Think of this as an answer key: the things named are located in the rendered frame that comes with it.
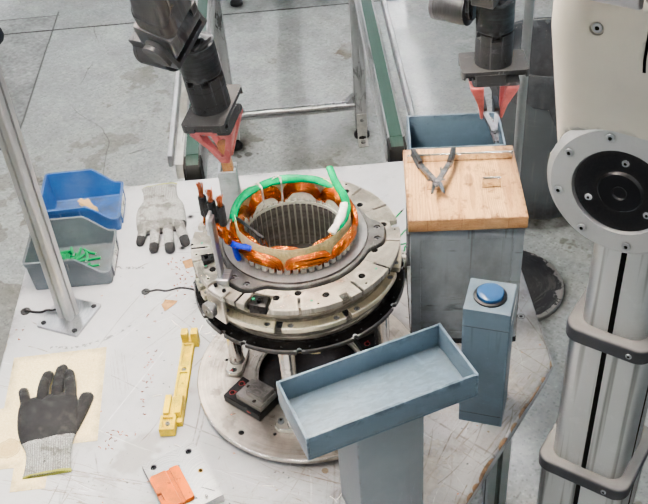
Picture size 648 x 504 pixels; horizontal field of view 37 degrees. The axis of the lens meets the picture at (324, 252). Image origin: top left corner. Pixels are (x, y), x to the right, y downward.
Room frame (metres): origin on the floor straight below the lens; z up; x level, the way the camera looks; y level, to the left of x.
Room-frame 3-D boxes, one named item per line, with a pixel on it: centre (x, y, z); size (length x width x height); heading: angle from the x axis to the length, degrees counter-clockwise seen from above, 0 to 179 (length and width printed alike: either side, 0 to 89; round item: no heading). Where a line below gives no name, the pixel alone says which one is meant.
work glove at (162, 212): (1.61, 0.33, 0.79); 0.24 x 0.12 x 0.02; 1
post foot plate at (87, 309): (1.34, 0.49, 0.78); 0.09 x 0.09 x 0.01; 66
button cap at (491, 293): (1.03, -0.24, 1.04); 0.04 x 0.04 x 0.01
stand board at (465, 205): (1.28, -0.24, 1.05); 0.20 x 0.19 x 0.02; 176
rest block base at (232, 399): (1.07, 0.14, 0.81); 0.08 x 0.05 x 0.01; 49
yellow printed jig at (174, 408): (1.13, 0.27, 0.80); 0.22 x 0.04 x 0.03; 174
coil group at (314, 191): (1.21, 0.03, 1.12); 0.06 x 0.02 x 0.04; 85
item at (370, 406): (0.86, -0.06, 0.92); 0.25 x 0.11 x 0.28; 110
